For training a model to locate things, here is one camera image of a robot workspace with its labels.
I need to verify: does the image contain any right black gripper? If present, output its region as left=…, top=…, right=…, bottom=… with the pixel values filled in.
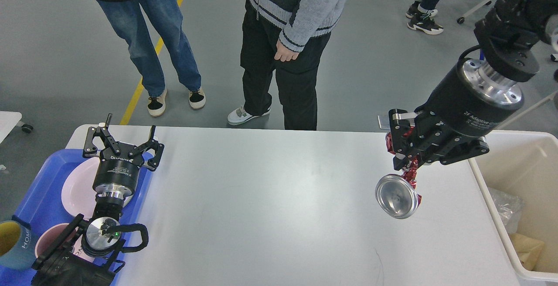
left=388, top=59, right=524, bottom=170

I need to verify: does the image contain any beige plastic bin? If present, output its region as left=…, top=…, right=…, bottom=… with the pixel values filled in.
left=468, top=130, right=558, bottom=282

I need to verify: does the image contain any pink plate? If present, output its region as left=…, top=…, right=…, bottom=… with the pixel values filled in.
left=61, top=157, right=133, bottom=220

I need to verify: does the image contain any left floor plate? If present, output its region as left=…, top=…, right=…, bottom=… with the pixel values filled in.
left=377, top=115, right=390, bottom=130

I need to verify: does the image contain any dark teal mug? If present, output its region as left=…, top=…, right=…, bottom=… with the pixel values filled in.
left=0, top=216, right=40, bottom=270

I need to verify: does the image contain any white side table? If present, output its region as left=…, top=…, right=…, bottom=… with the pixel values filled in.
left=0, top=111, right=22, bottom=143

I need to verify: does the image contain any crushed red can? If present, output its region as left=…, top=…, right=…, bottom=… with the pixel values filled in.
left=375, top=128, right=422, bottom=220

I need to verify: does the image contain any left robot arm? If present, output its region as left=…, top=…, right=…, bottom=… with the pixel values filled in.
left=31, top=114, right=165, bottom=286

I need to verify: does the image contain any person in grey sweater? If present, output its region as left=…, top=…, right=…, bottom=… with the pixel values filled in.
left=228, top=0, right=347, bottom=131

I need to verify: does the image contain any large foil sheet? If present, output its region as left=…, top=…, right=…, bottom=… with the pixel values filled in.
left=488, top=188, right=525, bottom=234

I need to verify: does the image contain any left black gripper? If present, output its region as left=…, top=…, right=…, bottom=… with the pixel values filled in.
left=82, top=114, right=165, bottom=199

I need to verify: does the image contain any person in blue jeans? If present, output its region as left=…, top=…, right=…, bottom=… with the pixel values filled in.
left=96, top=0, right=207, bottom=117

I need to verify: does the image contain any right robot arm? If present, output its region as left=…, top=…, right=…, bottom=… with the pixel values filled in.
left=386, top=0, right=558, bottom=170

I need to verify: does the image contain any person in dark jeans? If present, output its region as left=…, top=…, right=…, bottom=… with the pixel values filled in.
left=406, top=0, right=444, bottom=34

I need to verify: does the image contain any pink mug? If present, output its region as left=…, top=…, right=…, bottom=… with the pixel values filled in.
left=34, top=223, right=94, bottom=262

